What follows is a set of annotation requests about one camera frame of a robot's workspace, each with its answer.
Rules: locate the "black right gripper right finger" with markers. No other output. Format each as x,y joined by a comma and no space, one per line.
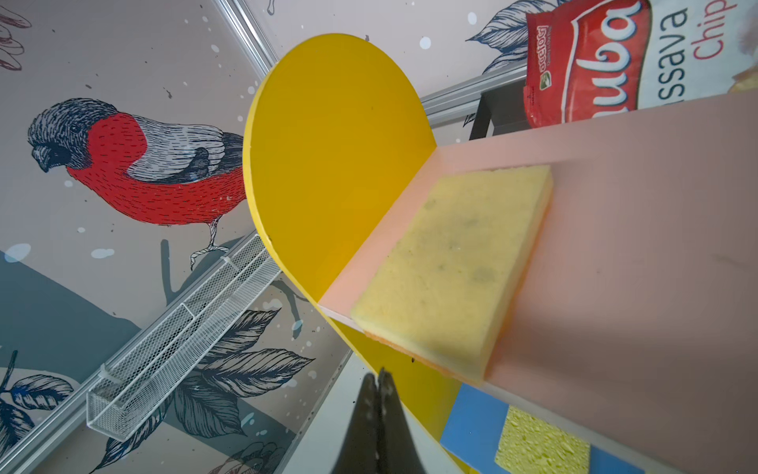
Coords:
396,452

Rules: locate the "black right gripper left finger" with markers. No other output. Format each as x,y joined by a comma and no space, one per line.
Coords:
359,453

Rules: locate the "tan sponge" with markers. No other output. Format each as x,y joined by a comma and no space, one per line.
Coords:
442,294

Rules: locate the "yellow shelf unit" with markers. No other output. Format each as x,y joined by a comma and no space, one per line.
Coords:
635,324

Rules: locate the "red cassava chips bag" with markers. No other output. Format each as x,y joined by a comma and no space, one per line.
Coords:
594,59

